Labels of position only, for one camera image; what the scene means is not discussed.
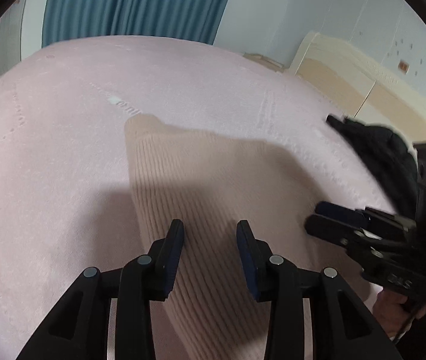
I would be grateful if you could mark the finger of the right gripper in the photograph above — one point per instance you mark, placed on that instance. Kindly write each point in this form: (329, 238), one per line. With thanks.
(338, 212)
(341, 232)

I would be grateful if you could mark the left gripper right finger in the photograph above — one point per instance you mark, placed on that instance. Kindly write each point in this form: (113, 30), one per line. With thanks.
(341, 325)

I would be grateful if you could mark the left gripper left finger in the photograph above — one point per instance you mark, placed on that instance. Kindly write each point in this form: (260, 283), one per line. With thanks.
(77, 327)

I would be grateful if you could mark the pink knit sweater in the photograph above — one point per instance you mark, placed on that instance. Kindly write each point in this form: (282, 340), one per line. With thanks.
(211, 182)

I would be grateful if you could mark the person's right hand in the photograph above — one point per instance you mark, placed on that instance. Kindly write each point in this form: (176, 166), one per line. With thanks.
(390, 315)

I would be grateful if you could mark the black puffer jacket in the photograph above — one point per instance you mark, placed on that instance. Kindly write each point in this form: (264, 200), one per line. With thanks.
(387, 158)

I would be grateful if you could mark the cream bed headboard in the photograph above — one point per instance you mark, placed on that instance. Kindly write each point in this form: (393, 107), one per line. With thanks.
(359, 86)

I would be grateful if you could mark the pink bed mattress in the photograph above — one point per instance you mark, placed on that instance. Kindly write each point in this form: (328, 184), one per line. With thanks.
(65, 196)

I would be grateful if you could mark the blue curtain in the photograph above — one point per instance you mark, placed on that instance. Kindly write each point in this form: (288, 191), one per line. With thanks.
(192, 20)

